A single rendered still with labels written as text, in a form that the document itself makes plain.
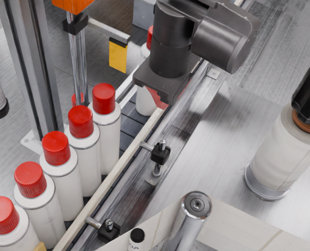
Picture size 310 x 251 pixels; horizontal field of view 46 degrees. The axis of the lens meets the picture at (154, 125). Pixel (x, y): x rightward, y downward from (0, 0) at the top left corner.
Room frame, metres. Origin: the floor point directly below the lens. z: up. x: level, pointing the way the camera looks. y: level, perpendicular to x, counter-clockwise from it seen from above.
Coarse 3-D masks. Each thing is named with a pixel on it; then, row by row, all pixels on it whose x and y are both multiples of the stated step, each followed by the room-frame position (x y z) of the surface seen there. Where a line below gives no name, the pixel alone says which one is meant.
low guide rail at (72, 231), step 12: (240, 0) 0.89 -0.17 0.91; (156, 120) 0.44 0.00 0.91; (144, 132) 0.40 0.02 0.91; (132, 144) 0.37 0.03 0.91; (120, 168) 0.32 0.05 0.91; (108, 180) 0.29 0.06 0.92; (96, 192) 0.26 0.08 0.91; (96, 204) 0.25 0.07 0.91; (84, 216) 0.22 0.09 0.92; (72, 228) 0.20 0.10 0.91; (60, 240) 0.18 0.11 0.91; (72, 240) 0.18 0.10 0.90
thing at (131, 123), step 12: (192, 72) 0.62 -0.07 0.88; (132, 96) 0.52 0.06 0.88; (132, 108) 0.48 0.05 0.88; (168, 108) 0.50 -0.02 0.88; (120, 120) 0.45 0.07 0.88; (132, 120) 0.45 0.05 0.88; (144, 120) 0.46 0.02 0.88; (120, 132) 0.42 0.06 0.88; (132, 132) 0.42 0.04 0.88; (120, 144) 0.39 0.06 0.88; (120, 156) 0.36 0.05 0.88; (132, 156) 0.37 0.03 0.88; (108, 192) 0.28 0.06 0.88; (84, 204) 0.25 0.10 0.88; (84, 228) 0.21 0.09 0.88
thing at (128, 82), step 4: (136, 68) 0.52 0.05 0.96; (132, 72) 0.51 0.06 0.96; (128, 76) 0.49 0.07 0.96; (128, 80) 0.48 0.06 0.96; (124, 84) 0.47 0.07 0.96; (128, 84) 0.47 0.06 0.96; (120, 88) 0.46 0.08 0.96; (124, 88) 0.46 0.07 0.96; (128, 88) 0.47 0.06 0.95; (116, 92) 0.45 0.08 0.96; (120, 92) 0.45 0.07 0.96; (124, 92) 0.46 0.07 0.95; (116, 96) 0.44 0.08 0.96; (120, 96) 0.45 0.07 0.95; (116, 100) 0.43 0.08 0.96
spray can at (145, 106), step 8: (144, 48) 0.48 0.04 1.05; (144, 56) 0.47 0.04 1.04; (144, 88) 0.47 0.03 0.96; (136, 96) 0.48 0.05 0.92; (144, 96) 0.47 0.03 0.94; (136, 104) 0.48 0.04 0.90; (144, 104) 0.47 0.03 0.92; (152, 104) 0.47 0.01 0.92; (144, 112) 0.47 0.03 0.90; (152, 112) 0.47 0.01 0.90
